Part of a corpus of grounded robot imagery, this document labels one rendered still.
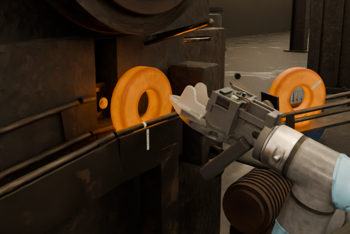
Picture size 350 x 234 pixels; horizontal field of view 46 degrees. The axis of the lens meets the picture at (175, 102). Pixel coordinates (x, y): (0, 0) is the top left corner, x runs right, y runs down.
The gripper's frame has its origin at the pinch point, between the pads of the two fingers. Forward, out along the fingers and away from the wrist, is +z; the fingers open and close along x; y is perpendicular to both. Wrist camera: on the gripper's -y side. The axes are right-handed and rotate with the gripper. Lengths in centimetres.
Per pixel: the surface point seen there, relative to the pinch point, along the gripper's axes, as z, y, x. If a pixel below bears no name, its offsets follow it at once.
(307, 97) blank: -12.7, -0.9, -41.6
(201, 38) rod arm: -0.1, 12.8, -2.8
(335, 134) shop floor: 7, -81, -248
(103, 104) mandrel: 13.1, -5.7, 5.1
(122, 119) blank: 4.9, -4.3, 8.3
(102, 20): 8.0, 13.9, 15.1
